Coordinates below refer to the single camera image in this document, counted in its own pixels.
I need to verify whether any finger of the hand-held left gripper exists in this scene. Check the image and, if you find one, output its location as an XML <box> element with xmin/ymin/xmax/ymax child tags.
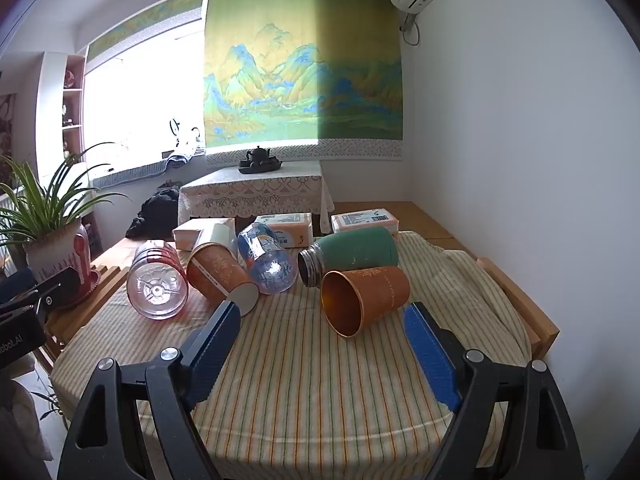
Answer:
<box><xmin>0</xmin><ymin>267</ymin><xmax>82</xmax><ymax>323</ymax></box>

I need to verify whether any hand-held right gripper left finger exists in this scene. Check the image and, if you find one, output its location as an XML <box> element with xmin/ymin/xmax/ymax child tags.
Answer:
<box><xmin>56</xmin><ymin>300</ymin><xmax>242</xmax><ymax>480</ymax></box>

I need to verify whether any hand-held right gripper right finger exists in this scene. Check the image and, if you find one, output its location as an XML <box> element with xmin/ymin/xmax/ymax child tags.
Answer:
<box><xmin>403</xmin><ymin>302</ymin><xmax>586</xmax><ymax>480</ymax></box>

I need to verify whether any orange paper cup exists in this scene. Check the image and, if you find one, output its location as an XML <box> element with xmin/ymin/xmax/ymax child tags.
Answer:
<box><xmin>320</xmin><ymin>266</ymin><xmax>412</xmax><ymax>337</ymax></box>
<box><xmin>186</xmin><ymin>242</ymin><xmax>260</xmax><ymax>317</ymax></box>

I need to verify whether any potted green plant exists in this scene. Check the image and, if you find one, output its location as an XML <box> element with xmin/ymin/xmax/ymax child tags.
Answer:
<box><xmin>0</xmin><ymin>142</ymin><xmax>134</xmax><ymax>307</ymax></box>

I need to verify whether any red label plastic bottle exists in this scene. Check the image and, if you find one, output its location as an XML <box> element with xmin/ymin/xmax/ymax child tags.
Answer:
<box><xmin>126</xmin><ymin>240</ymin><xmax>190</xmax><ymax>320</ymax></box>

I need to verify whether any wooden table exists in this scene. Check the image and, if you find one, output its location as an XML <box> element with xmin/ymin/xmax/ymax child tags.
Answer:
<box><xmin>45</xmin><ymin>201</ymin><xmax>560</xmax><ymax>366</ymax></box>

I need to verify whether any striped tablecloth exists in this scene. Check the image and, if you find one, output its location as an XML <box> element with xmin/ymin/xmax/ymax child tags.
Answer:
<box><xmin>50</xmin><ymin>230</ymin><xmax>534</xmax><ymax>480</ymax></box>

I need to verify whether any blue label plastic bottle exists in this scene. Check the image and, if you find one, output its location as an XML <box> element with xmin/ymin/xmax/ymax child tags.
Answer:
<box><xmin>236</xmin><ymin>222</ymin><xmax>300</xmax><ymax>295</ymax></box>

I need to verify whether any pale cardboard box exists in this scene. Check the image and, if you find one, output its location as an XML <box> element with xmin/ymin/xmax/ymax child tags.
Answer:
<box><xmin>172</xmin><ymin>218</ymin><xmax>237</xmax><ymax>252</ymax></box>

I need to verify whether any black bag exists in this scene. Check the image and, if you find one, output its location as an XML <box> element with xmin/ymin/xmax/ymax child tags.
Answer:
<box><xmin>124</xmin><ymin>188</ymin><xmax>181</xmax><ymax>240</ymax></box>

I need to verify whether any green metal thermos bottle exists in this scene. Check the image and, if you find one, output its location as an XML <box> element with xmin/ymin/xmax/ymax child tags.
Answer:
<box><xmin>297</xmin><ymin>226</ymin><xmax>400</xmax><ymax>289</ymax></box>

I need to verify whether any orange white tissue packet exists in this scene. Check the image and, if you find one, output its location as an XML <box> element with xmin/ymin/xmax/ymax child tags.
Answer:
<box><xmin>330</xmin><ymin>209</ymin><xmax>401</xmax><ymax>235</ymax></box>
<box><xmin>254</xmin><ymin>212</ymin><xmax>314</xmax><ymax>249</ymax></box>

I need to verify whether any lace covered small table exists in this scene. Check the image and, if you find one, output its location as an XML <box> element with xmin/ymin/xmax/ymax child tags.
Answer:
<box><xmin>178</xmin><ymin>161</ymin><xmax>335</xmax><ymax>221</ymax></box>

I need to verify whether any folded blue white cloth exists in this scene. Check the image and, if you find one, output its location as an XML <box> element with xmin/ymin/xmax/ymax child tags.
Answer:
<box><xmin>164</xmin><ymin>146</ymin><xmax>206</xmax><ymax>169</ymax></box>

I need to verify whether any dark teapot set on tray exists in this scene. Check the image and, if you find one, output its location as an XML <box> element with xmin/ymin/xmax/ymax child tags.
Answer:
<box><xmin>238</xmin><ymin>145</ymin><xmax>284</xmax><ymax>175</ymax></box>

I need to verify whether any landscape print curtain valance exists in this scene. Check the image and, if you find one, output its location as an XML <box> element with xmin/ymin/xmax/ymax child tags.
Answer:
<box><xmin>87</xmin><ymin>0</ymin><xmax>207</xmax><ymax>61</ymax></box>

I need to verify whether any landscape painting curtain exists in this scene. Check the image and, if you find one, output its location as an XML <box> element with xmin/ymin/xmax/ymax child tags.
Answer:
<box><xmin>202</xmin><ymin>0</ymin><xmax>405</xmax><ymax>162</ymax></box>

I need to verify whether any white wall shelf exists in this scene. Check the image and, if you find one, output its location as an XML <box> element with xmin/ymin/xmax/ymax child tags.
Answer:
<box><xmin>36</xmin><ymin>52</ymin><xmax>87</xmax><ymax>182</ymax></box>

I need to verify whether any air conditioner cable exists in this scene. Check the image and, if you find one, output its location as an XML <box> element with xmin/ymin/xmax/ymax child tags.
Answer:
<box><xmin>399</xmin><ymin>12</ymin><xmax>421</xmax><ymax>47</ymax></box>

